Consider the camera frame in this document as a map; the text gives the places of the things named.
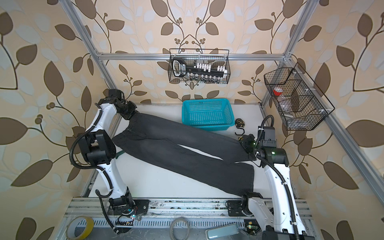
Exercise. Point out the aluminium front rail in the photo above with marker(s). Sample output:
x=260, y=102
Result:
x=159, y=207

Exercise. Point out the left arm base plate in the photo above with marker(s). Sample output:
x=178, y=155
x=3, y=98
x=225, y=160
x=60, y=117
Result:
x=120, y=207

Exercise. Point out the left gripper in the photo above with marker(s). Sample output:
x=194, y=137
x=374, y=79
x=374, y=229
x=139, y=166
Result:
x=132, y=109

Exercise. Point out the green plastic piece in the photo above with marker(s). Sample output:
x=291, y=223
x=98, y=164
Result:
x=118, y=154

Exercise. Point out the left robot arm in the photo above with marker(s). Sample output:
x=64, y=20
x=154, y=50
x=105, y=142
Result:
x=94, y=149

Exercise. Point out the teal plastic basket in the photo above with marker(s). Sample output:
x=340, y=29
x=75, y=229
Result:
x=208, y=114

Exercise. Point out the red white small item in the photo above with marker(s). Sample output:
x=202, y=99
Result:
x=278, y=91

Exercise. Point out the right wire basket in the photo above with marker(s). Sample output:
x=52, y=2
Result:
x=303, y=105

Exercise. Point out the yellow tape roll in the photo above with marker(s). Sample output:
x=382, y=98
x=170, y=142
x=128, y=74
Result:
x=79, y=228

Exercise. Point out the black white tool set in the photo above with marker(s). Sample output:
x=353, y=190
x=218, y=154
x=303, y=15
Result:
x=181, y=69

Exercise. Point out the wire basket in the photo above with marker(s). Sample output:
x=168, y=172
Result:
x=303, y=105
x=216, y=57

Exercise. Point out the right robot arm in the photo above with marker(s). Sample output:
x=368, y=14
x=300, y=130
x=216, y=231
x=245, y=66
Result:
x=285, y=222

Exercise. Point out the dark grey trousers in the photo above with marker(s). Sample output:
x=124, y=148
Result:
x=216, y=160

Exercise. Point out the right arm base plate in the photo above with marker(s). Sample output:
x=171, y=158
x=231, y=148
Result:
x=236, y=208

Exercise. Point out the back wire basket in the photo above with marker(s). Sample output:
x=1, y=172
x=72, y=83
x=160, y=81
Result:
x=216, y=57

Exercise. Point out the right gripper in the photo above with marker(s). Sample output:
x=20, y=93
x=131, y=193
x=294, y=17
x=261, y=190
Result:
x=244, y=142

